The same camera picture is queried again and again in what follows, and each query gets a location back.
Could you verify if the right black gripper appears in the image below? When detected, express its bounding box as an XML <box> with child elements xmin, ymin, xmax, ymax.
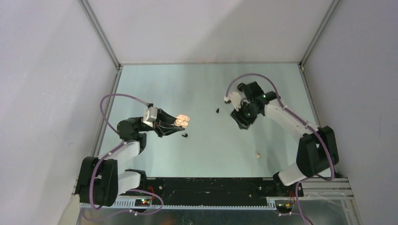
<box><xmin>230</xmin><ymin>100</ymin><xmax>260</xmax><ymax>130</ymax></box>

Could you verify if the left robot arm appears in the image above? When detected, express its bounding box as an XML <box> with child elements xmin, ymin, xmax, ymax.
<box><xmin>75</xmin><ymin>106</ymin><xmax>190</xmax><ymax>209</ymax></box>

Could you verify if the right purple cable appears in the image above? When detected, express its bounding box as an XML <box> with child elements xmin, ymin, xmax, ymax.
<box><xmin>225</xmin><ymin>73</ymin><xmax>336</xmax><ymax>225</ymax></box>

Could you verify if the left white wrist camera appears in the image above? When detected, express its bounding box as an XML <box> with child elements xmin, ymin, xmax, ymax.
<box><xmin>142</xmin><ymin>103</ymin><xmax>157</xmax><ymax>128</ymax></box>

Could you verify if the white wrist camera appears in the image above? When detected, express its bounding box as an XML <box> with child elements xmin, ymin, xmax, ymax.
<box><xmin>142</xmin><ymin>103</ymin><xmax>157</xmax><ymax>128</ymax></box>
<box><xmin>224</xmin><ymin>92</ymin><xmax>243</xmax><ymax>112</ymax></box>

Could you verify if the aluminium frame rail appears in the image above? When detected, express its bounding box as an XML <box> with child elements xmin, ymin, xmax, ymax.
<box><xmin>70</xmin><ymin>177</ymin><xmax>355</xmax><ymax>212</ymax></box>

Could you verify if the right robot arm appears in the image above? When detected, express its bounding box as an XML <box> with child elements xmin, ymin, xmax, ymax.
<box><xmin>224</xmin><ymin>82</ymin><xmax>339</xmax><ymax>196</ymax></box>

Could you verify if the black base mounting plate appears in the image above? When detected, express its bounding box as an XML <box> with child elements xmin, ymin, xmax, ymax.
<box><xmin>139</xmin><ymin>177</ymin><xmax>304</xmax><ymax>207</ymax></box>

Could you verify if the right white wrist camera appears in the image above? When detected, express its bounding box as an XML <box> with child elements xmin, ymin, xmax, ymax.
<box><xmin>224</xmin><ymin>92</ymin><xmax>243</xmax><ymax>112</ymax></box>

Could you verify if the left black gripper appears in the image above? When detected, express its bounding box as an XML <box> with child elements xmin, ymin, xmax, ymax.
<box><xmin>138</xmin><ymin>108</ymin><xmax>184</xmax><ymax>138</ymax></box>

